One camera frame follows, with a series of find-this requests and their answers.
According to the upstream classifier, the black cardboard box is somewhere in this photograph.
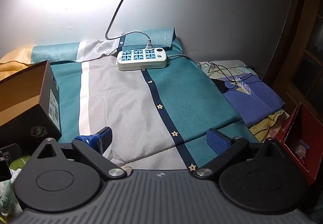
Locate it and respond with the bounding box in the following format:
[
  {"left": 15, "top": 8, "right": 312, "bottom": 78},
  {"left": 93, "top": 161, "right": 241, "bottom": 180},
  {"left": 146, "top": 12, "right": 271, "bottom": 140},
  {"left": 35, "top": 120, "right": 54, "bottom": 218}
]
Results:
[{"left": 0, "top": 60, "right": 62, "bottom": 149}]

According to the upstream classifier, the grey power strip cord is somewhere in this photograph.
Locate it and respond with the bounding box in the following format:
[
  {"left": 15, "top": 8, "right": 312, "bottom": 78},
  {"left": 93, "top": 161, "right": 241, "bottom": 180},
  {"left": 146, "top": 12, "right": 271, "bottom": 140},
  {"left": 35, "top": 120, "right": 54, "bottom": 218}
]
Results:
[{"left": 167, "top": 54, "right": 202, "bottom": 68}]

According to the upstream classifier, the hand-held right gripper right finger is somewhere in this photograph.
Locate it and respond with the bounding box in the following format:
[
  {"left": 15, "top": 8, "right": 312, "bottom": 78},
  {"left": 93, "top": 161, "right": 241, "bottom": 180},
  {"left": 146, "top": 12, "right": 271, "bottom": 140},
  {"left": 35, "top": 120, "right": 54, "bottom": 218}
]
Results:
[{"left": 192, "top": 128, "right": 290, "bottom": 179}]

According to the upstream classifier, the teal grey star bed sheet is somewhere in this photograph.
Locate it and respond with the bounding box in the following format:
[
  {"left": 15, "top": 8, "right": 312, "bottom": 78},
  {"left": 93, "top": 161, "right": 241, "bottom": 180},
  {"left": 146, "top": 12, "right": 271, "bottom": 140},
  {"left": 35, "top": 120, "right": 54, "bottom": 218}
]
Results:
[{"left": 0, "top": 28, "right": 253, "bottom": 171}]

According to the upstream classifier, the floral yellow bedsheet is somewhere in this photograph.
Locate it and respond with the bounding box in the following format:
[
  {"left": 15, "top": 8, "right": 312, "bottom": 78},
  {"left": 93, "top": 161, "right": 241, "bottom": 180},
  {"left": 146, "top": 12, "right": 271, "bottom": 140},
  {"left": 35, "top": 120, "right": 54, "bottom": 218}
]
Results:
[{"left": 249, "top": 109, "right": 287, "bottom": 142}]

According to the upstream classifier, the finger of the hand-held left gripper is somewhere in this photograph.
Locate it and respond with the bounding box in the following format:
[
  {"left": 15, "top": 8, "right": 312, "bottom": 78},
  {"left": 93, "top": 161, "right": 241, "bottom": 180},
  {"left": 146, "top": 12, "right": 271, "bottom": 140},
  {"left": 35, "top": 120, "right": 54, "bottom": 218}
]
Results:
[
  {"left": 0, "top": 143, "right": 22, "bottom": 163},
  {"left": 0, "top": 158, "right": 13, "bottom": 182}
]

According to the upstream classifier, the red cardboard box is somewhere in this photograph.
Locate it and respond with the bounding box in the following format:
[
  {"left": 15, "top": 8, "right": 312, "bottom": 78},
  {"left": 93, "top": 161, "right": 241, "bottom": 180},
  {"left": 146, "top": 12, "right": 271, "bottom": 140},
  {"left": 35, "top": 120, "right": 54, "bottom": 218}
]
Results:
[{"left": 274, "top": 103, "right": 323, "bottom": 180}]

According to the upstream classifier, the green towel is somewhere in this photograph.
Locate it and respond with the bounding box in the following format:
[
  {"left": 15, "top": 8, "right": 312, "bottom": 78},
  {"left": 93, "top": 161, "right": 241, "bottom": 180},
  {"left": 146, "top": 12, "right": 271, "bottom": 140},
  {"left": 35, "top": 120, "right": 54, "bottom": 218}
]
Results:
[{"left": 9, "top": 155, "right": 32, "bottom": 171}]

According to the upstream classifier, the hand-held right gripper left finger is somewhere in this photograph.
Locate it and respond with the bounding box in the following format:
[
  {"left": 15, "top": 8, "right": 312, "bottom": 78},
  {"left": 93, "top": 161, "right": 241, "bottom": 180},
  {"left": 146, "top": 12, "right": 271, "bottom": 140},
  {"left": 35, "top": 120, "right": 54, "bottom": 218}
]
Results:
[{"left": 30, "top": 127, "right": 128, "bottom": 181}]

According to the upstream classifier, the grey plugged power cable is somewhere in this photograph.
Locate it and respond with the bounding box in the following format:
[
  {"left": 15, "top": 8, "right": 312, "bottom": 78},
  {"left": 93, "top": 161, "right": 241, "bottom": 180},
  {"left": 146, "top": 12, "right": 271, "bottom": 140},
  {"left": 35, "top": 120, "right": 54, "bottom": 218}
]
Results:
[{"left": 105, "top": 0, "right": 154, "bottom": 50}]

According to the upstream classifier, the white power strip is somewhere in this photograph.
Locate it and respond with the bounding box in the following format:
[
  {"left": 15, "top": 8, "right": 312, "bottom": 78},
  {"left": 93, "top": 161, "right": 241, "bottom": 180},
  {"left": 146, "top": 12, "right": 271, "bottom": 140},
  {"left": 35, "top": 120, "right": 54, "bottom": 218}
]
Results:
[{"left": 116, "top": 47, "right": 168, "bottom": 71}]

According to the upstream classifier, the wooden cabinet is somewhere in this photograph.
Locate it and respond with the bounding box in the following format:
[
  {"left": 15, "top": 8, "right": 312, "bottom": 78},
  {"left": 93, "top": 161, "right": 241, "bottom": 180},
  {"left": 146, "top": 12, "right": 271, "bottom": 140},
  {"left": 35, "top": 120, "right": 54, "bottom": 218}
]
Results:
[{"left": 262, "top": 0, "right": 323, "bottom": 124}]

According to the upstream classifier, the blue patterned cloth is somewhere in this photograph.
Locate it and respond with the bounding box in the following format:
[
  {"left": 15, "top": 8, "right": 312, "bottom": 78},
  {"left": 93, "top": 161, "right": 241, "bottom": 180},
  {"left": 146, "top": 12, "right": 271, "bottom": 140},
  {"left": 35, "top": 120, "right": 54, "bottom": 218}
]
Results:
[{"left": 199, "top": 60, "right": 285, "bottom": 126}]

